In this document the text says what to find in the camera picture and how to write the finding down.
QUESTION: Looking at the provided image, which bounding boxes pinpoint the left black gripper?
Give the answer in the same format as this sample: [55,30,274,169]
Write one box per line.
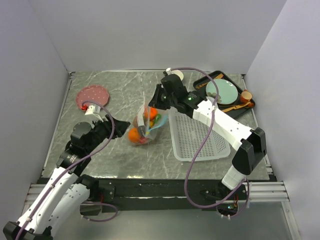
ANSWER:
[85,113,130,153]

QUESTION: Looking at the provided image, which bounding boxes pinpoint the orange tangerine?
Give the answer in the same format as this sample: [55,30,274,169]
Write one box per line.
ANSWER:
[146,107,158,121]
[128,127,141,144]

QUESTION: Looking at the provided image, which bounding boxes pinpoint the green chili pepper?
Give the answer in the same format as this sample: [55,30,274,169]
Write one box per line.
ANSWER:
[153,113,162,124]

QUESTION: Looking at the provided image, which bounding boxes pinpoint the brown kiwi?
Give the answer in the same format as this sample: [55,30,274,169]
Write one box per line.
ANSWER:
[132,116,139,128]

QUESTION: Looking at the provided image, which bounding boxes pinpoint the clear zip top bag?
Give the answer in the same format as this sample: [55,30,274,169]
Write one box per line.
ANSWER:
[130,103,169,145]

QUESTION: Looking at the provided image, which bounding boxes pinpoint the red chili pepper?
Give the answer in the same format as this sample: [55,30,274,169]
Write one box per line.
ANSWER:
[137,136,150,145]

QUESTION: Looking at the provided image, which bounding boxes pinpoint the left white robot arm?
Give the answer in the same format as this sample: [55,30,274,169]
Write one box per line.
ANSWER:
[3,116,130,240]

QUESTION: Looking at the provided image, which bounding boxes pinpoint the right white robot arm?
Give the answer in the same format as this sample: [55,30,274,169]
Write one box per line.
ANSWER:
[148,74,267,199]

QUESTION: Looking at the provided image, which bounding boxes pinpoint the white ceramic bowl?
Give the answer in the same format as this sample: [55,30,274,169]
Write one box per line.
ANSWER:
[171,69,184,81]

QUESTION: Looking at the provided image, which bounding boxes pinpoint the white plastic basket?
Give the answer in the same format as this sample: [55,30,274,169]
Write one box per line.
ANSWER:
[168,107,231,162]

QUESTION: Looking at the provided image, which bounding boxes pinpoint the pink dotted plate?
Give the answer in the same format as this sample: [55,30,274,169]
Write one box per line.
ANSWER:
[75,84,110,111]

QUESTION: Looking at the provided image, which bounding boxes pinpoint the wooden chopsticks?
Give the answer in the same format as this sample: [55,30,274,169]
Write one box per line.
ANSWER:
[192,71,225,90]

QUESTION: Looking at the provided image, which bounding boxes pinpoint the light green plate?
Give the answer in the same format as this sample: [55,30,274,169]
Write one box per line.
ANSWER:
[205,79,238,105]

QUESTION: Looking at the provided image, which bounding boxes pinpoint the wooden spoon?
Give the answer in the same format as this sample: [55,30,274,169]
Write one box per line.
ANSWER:
[221,101,252,113]

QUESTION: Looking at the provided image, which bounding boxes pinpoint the black tray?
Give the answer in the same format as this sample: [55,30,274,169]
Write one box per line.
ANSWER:
[196,73,256,119]

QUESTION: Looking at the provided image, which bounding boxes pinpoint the small brown cup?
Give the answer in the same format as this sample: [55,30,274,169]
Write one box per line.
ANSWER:
[240,89,253,104]

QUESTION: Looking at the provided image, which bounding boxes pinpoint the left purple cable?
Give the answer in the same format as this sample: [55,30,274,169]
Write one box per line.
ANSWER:
[14,99,119,240]

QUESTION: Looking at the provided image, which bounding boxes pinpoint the purple cable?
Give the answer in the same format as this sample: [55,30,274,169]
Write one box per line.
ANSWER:
[14,99,119,240]
[167,66,251,219]

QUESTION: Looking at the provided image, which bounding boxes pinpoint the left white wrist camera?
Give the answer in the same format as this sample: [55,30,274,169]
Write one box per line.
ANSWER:
[81,103,103,122]

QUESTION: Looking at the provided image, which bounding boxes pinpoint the black base frame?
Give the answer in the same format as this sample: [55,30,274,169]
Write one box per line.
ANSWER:
[37,176,277,217]

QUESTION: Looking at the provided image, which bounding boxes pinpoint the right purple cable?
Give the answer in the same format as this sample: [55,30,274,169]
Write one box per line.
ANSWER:
[167,66,251,219]

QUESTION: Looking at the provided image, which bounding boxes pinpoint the aluminium rail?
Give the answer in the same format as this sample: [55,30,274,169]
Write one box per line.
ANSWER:
[24,182,290,206]

